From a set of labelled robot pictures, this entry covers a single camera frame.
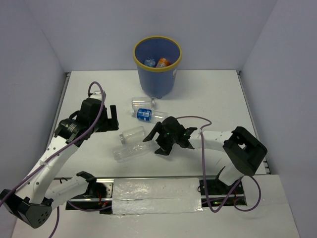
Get short clear wide bottle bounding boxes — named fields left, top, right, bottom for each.
left=119, top=126, right=145, bottom=145

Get clear bottle near bin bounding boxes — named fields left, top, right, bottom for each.
left=131, top=96, right=155, bottom=110

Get silver foil sheet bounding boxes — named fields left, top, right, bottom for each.
left=112, top=178, right=203, bottom=215

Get black metal base rail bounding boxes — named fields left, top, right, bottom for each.
left=65, top=179, right=247, bottom=214

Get blue label clear bottle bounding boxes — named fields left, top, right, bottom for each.
left=132, top=108, right=168, bottom=124

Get clear crushed bottle white cap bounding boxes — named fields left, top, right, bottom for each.
left=112, top=141, right=157, bottom=163

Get blue bin with yellow rim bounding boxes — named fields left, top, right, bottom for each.
left=133, top=36, right=182, bottom=98

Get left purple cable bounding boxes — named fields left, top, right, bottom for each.
left=0, top=81, right=114, bottom=238

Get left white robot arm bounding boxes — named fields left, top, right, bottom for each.
left=0, top=91, right=118, bottom=229

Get orange label long bottle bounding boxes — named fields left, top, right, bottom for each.
left=156, top=58, right=170, bottom=68

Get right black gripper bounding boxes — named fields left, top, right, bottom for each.
left=143, top=121, right=177, bottom=156

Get colourful label bottle blue cap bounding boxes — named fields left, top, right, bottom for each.
left=144, top=58, right=156, bottom=67

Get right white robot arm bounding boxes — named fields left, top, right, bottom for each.
left=143, top=117, right=267, bottom=194

